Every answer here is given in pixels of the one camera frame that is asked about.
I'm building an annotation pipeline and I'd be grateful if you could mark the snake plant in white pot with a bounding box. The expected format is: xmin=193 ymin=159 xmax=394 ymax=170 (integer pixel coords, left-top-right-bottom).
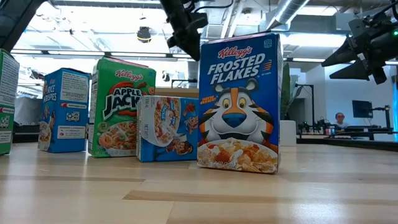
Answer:
xmin=279 ymin=63 xmax=304 ymax=147

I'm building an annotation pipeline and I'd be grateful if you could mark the wooden shelf black metal frame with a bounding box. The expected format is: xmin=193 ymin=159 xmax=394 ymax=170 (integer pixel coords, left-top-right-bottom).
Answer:
xmin=154 ymin=78 xmax=200 ymax=99

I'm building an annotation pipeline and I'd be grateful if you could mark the person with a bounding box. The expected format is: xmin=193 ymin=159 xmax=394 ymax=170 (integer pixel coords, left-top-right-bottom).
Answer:
xmin=330 ymin=111 xmax=351 ymax=130

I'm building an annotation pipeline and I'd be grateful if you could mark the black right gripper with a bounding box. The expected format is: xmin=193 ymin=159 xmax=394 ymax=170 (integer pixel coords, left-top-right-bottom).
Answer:
xmin=322 ymin=23 xmax=393 ymax=85

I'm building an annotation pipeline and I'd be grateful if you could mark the black dome ceiling camera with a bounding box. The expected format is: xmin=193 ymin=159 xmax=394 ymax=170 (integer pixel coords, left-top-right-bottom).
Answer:
xmin=136 ymin=26 xmax=152 ymax=44

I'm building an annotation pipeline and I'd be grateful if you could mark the green Apple Jacks cereal box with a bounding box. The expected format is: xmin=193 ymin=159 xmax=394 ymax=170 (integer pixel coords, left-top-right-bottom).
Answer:
xmin=0 ymin=49 xmax=21 ymax=156
xmin=88 ymin=57 xmax=157 ymax=159

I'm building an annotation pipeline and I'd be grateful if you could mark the blue Rice Krispies cereal box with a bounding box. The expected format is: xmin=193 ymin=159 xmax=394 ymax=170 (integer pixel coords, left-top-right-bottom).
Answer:
xmin=37 ymin=67 xmax=91 ymax=154
xmin=136 ymin=95 xmax=200 ymax=163

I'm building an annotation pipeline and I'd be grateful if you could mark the black aluminium table frame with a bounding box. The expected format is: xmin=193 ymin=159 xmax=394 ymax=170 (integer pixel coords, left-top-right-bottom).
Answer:
xmin=296 ymin=136 xmax=398 ymax=152

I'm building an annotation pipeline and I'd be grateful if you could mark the blue Frosted Flakes cereal box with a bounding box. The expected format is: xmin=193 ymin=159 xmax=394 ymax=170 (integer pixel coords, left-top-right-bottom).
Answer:
xmin=197 ymin=32 xmax=284 ymax=174

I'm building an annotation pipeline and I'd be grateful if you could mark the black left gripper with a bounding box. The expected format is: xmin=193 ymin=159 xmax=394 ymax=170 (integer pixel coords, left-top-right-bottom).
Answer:
xmin=160 ymin=0 xmax=201 ymax=61

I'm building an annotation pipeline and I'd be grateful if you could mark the black metal stand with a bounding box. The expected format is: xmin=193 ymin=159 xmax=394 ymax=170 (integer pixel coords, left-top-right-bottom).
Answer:
xmin=294 ymin=83 xmax=315 ymax=125

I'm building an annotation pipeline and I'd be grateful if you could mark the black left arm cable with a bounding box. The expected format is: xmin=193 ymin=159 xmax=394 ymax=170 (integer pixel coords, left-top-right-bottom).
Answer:
xmin=192 ymin=0 xmax=234 ymax=13

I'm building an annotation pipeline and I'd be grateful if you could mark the dark background desk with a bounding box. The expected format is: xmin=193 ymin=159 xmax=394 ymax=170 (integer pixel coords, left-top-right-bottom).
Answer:
xmin=297 ymin=125 xmax=398 ymax=141

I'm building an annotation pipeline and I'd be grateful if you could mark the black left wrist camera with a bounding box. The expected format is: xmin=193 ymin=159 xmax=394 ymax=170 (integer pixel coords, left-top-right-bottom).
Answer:
xmin=188 ymin=12 xmax=209 ymax=30

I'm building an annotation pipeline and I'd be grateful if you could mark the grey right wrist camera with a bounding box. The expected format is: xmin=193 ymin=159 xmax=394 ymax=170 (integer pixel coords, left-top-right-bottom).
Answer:
xmin=348 ymin=17 xmax=367 ymax=40

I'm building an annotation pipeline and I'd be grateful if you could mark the blue lit panel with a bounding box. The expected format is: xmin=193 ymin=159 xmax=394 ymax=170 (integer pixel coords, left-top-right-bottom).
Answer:
xmin=392 ymin=74 xmax=398 ymax=142

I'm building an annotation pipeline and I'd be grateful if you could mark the black monitor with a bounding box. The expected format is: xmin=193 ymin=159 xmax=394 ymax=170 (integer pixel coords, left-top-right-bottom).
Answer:
xmin=352 ymin=100 xmax=374 ymax=119

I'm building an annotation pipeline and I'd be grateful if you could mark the silver ceiling duct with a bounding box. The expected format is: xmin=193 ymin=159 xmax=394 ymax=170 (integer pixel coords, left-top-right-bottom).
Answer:
xmin=266 ymin=0 xmax=312 ymax=32

